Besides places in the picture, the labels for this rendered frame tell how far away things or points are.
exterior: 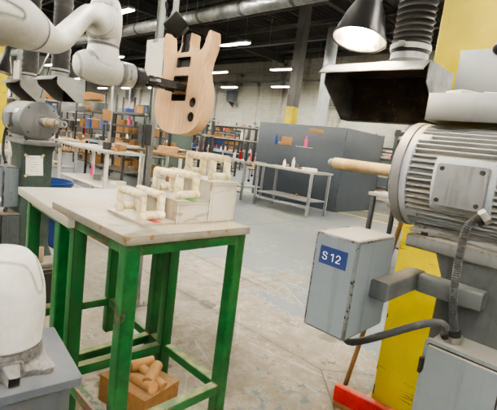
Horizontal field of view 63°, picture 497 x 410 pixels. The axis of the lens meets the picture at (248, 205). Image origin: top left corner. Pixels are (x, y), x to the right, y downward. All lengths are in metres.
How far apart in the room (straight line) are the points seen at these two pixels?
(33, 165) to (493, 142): 2.74
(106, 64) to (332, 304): 1.08
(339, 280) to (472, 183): 0.33
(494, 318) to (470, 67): 0.60
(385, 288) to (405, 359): 1.37
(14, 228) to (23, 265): 2.12
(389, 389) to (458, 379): 1.38
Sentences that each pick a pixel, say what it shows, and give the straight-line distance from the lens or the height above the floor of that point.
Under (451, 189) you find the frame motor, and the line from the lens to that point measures 0.94.
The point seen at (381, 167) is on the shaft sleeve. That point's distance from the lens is 1.13.
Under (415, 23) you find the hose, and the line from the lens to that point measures 1.23.
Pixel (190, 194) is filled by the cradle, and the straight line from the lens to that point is 1.65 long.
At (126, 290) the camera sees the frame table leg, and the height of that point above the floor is 0.74.
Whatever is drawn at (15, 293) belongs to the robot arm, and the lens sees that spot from 1.02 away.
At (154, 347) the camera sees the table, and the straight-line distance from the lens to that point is 2.21.
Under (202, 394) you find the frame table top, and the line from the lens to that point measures 1.91.
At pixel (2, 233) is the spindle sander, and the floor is 0.50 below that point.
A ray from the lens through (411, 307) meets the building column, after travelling 2.12.
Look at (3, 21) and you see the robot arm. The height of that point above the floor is 1.45.
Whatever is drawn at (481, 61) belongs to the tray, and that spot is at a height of 1.54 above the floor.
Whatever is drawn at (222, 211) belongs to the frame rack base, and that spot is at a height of 0.98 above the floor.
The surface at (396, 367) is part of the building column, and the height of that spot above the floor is 0.30.
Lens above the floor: 1.27
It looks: 8 degrees down
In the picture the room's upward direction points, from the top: 7 degrees clockwise
